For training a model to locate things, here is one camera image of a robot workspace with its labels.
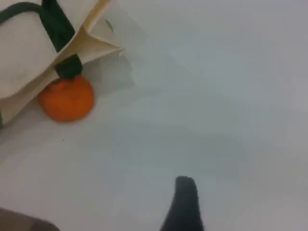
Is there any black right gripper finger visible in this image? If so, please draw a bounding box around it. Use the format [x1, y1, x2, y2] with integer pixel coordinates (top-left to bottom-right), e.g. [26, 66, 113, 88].
[160, 176, 205, 231]

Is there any white bag with green handles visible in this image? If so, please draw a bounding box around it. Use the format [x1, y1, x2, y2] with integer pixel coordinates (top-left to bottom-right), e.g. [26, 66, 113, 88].
[0, 0, 125, 130]

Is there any orange with knobbed top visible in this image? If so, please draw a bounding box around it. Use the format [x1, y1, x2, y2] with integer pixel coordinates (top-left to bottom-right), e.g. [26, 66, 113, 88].
[38, 74, 94, 123]

